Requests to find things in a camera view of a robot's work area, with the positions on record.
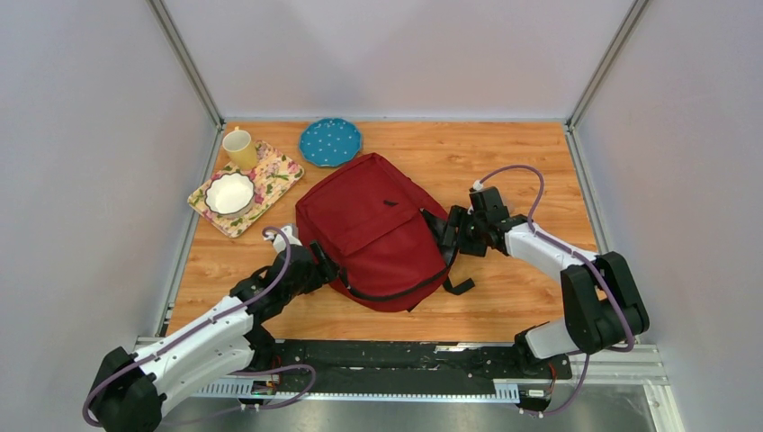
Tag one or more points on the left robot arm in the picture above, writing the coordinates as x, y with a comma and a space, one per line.
134, 391

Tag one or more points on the floral rectangular tray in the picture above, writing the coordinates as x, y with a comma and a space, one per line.
274, 175

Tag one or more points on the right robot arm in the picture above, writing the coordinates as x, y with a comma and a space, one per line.
602, 307

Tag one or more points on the yellow mug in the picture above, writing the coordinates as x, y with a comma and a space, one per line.
241, 149

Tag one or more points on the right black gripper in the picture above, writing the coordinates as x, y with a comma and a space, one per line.
458, 218

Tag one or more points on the blue polka dot plate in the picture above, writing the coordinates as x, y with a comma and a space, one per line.
330, 142

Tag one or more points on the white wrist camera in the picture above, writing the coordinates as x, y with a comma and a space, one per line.
281, 238
487, 205

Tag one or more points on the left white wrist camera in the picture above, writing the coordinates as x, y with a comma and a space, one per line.
281, 238

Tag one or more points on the white scalloped bowl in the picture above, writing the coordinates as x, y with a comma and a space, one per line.
231, 195

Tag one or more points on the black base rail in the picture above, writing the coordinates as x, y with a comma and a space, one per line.
401, 371

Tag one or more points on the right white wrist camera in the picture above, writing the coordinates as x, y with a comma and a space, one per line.
487, 205

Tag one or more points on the red backpack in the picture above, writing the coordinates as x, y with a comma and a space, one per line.
367, 217

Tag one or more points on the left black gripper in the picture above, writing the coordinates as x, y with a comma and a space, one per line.
323, 272

